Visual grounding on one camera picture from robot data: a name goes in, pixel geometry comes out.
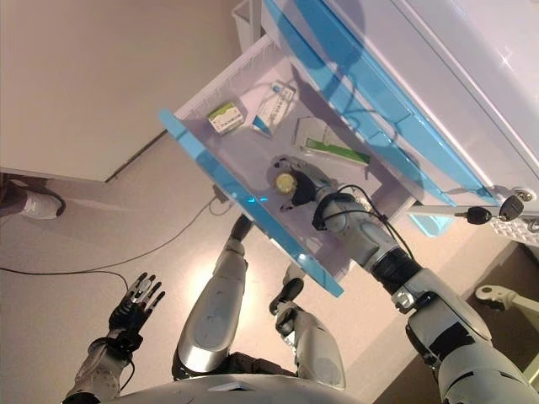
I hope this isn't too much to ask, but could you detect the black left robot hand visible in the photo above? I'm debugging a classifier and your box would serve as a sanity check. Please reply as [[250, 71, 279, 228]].
[[108, 272, 166, 350]]

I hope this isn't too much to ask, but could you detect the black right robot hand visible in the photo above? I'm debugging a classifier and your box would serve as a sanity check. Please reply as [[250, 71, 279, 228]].
[[268, 153, 340, 211]]

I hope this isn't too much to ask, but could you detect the yellow capsule medicine bottle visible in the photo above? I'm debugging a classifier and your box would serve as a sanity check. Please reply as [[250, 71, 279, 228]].
[[272, 169, 299, 197]]

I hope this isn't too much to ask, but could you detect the blue fronted cart drawer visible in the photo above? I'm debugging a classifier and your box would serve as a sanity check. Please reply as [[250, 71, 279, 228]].
[[157, 33, 418, 300], [261, 0, 426, 190], [290, 0, 498, 201]]

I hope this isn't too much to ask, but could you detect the green and white medicine box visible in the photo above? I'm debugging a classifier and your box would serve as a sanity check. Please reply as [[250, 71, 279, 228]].
[[205, 100, 248, 136]]

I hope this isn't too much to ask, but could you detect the clear plastic package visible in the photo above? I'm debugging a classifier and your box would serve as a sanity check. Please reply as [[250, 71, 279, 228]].
[[292, 116, 338, 152]]

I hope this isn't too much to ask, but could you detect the white and blue packet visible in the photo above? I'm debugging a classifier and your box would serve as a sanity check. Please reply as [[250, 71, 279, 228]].
[[251, 78, 298, 139]]

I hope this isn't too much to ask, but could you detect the grey robot torso shell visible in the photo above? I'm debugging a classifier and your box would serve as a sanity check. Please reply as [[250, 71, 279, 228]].
[[121, 372, 355, 404]]

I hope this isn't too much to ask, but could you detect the white sneaker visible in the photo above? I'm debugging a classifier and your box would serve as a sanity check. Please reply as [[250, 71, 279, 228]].
[[23, 187, 67, 221]]

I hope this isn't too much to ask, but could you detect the silver right robot leg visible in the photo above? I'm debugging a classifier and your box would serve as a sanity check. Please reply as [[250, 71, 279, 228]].
[[268, 263, 347, 392]]

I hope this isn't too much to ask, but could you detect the black head cart key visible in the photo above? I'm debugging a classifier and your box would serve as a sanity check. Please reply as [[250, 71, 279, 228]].
[[498, 194, 526, 221], [453, 205, 494, 225]]

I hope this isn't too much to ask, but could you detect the white side bin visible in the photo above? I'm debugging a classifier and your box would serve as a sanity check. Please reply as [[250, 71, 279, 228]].
[[231, 0, 264, 41]]

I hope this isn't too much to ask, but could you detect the white medical cart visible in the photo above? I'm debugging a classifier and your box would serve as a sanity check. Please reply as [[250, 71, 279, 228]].
[[231, 0, 539, 249]]

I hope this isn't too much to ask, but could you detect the white stand base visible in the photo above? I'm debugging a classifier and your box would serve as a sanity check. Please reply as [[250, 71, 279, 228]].
[[474, 284, 539, 315]]

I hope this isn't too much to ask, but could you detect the white perforated basket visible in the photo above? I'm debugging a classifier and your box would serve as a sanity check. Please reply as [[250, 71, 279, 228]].
[[489, 215, 539, 246]]

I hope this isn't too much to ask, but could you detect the thin floor cable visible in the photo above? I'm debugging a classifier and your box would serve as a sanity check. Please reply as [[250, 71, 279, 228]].
[[0, 197, 220, 295]]

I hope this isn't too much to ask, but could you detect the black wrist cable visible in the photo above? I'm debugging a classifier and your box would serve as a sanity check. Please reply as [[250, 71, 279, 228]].
[[311, 183, 418, 258]]

